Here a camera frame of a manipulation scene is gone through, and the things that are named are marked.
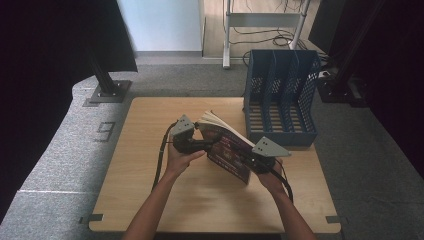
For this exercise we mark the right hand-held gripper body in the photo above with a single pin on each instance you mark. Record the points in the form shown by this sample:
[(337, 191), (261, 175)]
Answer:
[(268, 150)]

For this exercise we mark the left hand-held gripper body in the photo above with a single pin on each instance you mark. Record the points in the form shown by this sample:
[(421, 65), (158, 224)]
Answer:
[(183, 133)]

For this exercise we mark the purple paperback book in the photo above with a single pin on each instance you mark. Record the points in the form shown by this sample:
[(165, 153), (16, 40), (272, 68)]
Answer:
[(230, 150)]

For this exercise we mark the blue plastic file rack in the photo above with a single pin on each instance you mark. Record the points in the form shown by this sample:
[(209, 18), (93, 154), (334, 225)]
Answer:
[(283, 133)]

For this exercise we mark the person's left hand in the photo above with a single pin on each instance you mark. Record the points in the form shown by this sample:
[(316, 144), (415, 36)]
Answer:
[(180, 163)]

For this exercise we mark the person's right hand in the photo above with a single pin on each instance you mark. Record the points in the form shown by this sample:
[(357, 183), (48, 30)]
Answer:
[(271, 181)]

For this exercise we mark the dark curtain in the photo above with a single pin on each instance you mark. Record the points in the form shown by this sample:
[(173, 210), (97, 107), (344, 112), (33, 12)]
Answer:
[(396, 83), (43, 83)]

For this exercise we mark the black stand with base plate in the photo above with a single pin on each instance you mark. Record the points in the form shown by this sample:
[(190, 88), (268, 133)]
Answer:
[(108, 88), (343, 86)]

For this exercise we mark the grey metal table bracket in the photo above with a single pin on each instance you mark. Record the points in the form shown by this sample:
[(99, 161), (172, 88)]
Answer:
[(91, 218), (336, 219)]

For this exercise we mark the white metal stand frame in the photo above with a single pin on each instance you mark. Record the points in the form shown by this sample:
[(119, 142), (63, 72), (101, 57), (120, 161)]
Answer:
[(261, 20)]

